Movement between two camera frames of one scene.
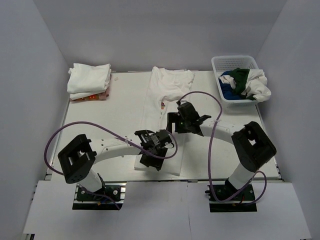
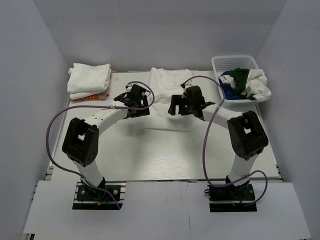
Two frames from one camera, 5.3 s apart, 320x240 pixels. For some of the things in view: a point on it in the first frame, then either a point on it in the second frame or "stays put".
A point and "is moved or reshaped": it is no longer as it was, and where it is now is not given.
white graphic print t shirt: x=166 y=88 is moved or reshaped
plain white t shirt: x=256 y=87 stays put
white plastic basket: x=225 y=63 stays put
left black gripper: x=156 y=163 → x=140 y=112
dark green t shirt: x=240 y=75 stays put
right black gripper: x=174 y=117 → x=178 y=100
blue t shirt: x=228 y=92 stays put
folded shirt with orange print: x=101 y=96 stays put
